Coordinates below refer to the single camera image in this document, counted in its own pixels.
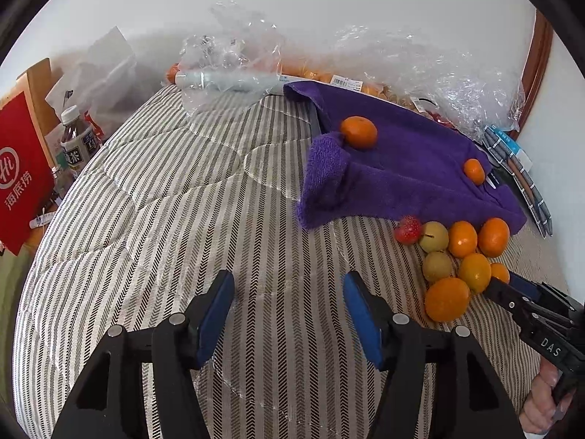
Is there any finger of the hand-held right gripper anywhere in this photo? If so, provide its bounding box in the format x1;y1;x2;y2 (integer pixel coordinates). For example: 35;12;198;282
484;278;539;326
509;271;544;301

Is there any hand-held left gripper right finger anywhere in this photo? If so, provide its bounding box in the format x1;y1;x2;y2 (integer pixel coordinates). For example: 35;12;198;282
343;270;526;439

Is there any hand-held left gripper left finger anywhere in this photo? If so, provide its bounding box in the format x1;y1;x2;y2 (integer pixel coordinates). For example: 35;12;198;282
50;269;236;439

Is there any person's right hand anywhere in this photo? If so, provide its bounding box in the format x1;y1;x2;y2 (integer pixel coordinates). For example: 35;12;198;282
518;360;567;436

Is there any yellow-orange citrus fruit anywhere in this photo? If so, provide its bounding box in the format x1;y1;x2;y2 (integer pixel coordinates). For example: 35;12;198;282
457;253;492;294

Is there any large orange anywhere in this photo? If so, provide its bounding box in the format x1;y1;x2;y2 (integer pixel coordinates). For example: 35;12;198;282
340;116;378;150
424;277;471;323

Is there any yellow-green pear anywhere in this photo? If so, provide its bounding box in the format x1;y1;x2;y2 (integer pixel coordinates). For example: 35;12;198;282
419;221;450;254
421;251;454;283

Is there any red bumpy fruit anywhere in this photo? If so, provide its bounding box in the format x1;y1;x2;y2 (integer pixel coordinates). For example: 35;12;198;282
394;216;422;245

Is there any pack of grey pens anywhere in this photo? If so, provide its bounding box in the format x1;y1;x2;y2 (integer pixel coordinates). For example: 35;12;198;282
482;124;554;239

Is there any striped quilt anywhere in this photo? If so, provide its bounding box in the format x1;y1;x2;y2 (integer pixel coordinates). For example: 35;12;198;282
16;85;567;439

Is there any purple towel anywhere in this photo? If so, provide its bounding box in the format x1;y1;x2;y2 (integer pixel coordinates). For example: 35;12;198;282
283;80;528;234

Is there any tea bottle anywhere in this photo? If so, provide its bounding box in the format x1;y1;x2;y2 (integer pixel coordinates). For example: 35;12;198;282
58;105;99;177

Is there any clear plastic bag of oranges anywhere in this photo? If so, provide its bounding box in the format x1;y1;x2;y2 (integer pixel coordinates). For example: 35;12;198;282
281;25;526;140

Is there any red paper bag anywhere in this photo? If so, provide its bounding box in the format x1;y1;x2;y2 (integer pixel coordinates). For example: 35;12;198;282
0;90;56;257

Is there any crumpled clear plastic bag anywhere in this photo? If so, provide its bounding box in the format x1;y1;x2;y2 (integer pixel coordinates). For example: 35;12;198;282
177;2;286;117

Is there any white plastic bag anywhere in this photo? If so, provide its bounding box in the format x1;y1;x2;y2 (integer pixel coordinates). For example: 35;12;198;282
45;26;138;117

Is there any cardboard box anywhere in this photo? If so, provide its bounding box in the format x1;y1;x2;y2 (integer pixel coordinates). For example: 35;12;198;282
0;57;65;165

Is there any wooden door frame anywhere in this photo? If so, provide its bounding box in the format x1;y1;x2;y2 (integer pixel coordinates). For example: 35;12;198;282
508;9;555;142

